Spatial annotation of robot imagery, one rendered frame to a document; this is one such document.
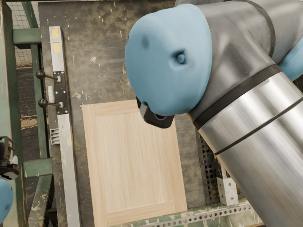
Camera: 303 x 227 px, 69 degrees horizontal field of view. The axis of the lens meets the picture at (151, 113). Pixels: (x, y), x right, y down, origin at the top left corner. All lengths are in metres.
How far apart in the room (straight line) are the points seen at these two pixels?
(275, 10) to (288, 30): 0.02
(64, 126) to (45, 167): 0.23
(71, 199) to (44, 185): 0.45
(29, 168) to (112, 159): 0.38
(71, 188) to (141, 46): 0.97
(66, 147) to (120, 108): 0.30
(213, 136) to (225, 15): 0.09
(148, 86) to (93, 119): 0.93
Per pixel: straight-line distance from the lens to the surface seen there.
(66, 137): 1.07
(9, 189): 0.41
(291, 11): 0.26
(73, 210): 1.11
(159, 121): 0.35
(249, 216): 1.29
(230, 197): 1.19
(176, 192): 1.14
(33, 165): 1.19
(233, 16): 0.18
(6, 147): 0.67
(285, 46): 0.24
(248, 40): 0.17
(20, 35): 1.32
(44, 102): 0.99
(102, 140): 1.08
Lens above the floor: 1.87
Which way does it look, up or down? 33 degrees down
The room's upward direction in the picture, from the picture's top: straight up
